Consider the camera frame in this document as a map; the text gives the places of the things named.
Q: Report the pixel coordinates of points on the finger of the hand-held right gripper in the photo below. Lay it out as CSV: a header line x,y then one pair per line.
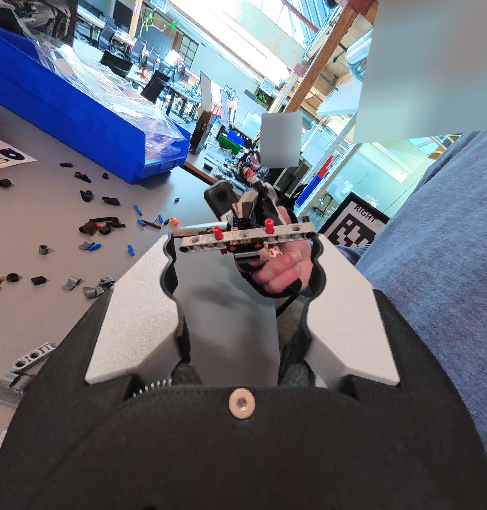
x,y
267,209
242,213

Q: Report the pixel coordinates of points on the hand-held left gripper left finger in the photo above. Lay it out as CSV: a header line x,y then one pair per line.
x,y
136,319

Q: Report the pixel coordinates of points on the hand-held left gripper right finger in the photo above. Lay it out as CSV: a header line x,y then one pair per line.
x,y
347,327

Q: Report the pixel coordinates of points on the dark round lego bushing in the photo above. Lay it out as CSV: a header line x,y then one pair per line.
x,y
43,249

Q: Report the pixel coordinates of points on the small black round lego piece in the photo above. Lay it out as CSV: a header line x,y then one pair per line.
x,y
13,277

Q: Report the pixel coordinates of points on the wooden ceiling beams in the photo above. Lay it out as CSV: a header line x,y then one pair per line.
x,y
323,56

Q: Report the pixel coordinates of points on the long light grey lego beam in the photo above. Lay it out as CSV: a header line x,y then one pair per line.
x,y
243,236

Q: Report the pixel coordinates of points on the black white printed tag board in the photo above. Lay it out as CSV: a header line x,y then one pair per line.
x,y
359,223

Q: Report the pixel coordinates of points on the black office chair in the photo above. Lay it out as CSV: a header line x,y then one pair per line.
x,y
116,62
156,84

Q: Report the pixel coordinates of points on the small black lego slope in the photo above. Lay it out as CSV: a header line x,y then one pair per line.
x,y
38,280

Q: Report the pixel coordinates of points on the green storage bin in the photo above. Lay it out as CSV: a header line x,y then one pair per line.
x,y
231,142

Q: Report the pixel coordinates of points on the blue pin with grey connector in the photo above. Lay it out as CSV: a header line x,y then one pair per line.
x,y
89,246

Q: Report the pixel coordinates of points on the person's right forearm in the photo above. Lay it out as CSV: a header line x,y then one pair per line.
x,y
349,253

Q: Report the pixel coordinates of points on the small grey lego brick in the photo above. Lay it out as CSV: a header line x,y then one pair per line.
x,y
72,282

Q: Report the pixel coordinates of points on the lego sticker sheet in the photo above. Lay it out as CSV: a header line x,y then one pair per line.
x,y
8,153

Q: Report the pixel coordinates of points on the person's right hand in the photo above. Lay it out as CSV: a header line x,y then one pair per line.
x,y
283,267

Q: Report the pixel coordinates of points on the short red lego pin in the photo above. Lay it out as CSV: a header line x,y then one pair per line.
x,y
269,228

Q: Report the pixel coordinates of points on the blue storage bin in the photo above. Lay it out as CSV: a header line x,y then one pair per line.
x,y
68,119

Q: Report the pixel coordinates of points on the person's blue clothing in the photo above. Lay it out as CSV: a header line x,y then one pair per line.
x,y
443,279

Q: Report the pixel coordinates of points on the red lego axle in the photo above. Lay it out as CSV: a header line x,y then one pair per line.
x,y
218,232

